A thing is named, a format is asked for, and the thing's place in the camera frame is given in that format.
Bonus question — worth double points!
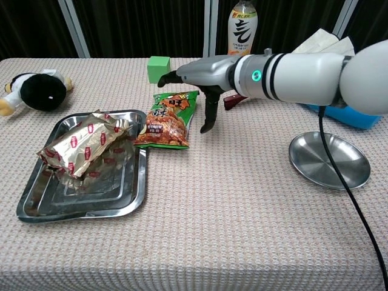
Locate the green foam cube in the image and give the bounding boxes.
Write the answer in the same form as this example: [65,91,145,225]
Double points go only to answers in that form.
[147,56,172,84]

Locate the beige woven tablecloth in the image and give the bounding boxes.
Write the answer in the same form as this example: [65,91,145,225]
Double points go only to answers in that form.
[0,56,388,291]

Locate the black cable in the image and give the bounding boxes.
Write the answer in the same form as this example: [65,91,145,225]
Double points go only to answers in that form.
[318,105,388,291]

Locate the rectangular steel tray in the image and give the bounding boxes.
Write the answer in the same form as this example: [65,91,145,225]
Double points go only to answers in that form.
[16,109,149,224]

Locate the grey metal frame post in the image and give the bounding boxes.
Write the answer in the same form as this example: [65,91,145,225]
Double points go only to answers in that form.
[332,0,360,39]
[57,0,91,59]
[202,0,219,58]

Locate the blue detergent bottle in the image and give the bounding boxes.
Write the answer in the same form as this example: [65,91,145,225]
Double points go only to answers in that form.
[298,102,383,130]

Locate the silver snack bag red print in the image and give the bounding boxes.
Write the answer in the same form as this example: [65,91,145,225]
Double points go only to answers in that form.
[36,109,135,179]

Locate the orange drink bottle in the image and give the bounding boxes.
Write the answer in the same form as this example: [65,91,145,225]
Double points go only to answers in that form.
[227,0,259,56]

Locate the green snack bag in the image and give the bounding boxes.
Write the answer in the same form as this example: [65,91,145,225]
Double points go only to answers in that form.
[133,90,200,150]

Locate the round steel plate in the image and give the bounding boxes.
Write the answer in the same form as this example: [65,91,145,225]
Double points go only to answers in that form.
[288,131,372,190]

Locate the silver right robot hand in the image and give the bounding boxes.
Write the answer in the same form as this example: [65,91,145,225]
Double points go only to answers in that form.
[157,55,241,134]

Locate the folding fan maroon ribs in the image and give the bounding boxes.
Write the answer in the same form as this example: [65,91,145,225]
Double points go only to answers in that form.
[223,28,356,111]

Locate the black pleated curtain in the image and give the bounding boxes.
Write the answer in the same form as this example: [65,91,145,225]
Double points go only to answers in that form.
[0,0,388,61]

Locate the black white plush toy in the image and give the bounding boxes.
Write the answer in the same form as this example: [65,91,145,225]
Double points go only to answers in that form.
[0,69,74,117]

